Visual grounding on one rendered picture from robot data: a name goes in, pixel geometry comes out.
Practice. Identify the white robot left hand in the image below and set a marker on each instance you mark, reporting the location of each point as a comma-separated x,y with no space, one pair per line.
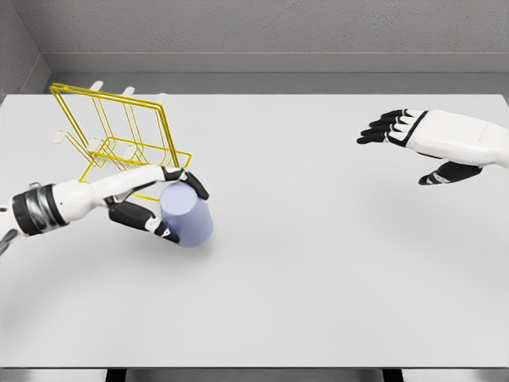
131,180

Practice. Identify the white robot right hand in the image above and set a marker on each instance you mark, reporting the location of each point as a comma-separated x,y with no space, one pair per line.
449,137

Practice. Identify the pale blue cup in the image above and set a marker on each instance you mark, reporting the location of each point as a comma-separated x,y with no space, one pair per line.
187,217

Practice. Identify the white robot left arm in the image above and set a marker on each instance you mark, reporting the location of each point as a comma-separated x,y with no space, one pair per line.
59,205

